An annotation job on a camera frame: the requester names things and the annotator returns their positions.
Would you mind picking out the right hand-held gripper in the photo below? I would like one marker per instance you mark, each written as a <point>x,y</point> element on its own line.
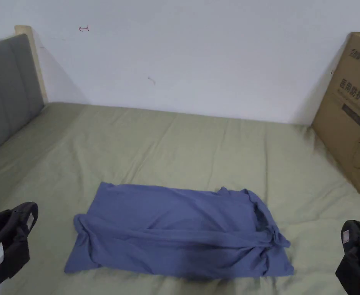
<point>352,270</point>

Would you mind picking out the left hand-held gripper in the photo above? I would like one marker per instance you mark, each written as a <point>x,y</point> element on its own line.
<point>12,255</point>

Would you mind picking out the brown cardboard carton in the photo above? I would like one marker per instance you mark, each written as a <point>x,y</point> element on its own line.
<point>345,129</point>

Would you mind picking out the grey padded headboard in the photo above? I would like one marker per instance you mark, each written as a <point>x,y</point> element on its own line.
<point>7,89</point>

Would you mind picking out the blue shirt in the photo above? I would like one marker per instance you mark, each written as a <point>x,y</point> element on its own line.
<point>167,224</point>

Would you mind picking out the bed with pale green sheet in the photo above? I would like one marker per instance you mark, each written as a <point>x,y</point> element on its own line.
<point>167,147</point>

